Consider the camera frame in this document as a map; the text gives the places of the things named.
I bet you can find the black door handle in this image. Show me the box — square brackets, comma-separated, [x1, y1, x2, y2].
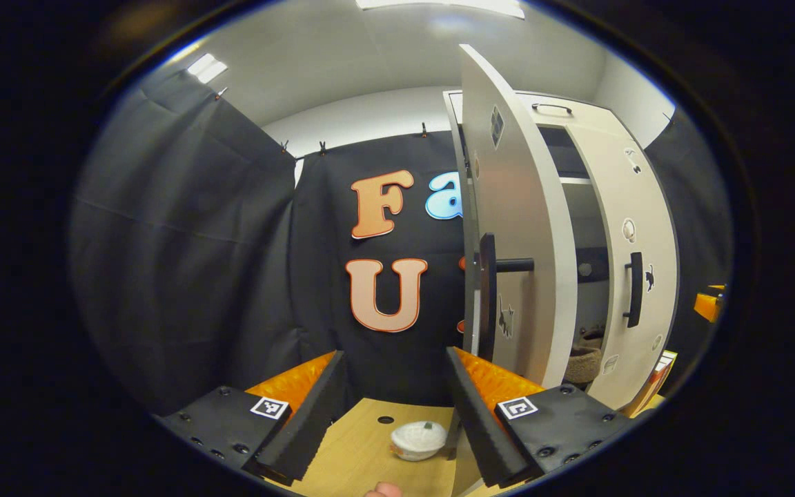
[473, 233, 536, 364]
[621, 251, 645, 329]

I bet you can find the white shoe cabinet door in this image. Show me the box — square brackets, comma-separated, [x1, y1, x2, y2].
[566, 123, 680, 413]
[458, 44, 579, 391]

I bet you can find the white shoe cabinet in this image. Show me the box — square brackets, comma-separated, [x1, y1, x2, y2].
[442, 90, 622, 387]

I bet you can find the black backdrop cloth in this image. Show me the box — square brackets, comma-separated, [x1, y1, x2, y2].
[70, 66, 471, 418]
[646, 114, 734, 360]

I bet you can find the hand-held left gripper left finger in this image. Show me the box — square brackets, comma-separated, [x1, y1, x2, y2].
[153, 350, 348, 487]

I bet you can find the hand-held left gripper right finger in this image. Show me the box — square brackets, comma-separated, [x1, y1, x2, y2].
[446, 347, 636, 489]

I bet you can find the ceiling light panel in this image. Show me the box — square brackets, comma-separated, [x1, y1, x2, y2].
[355, 0, 527, 19]
[186, 53, 229, 85]

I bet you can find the white round lidded container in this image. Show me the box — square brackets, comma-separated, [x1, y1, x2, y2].
[390, 420, 449, 462]

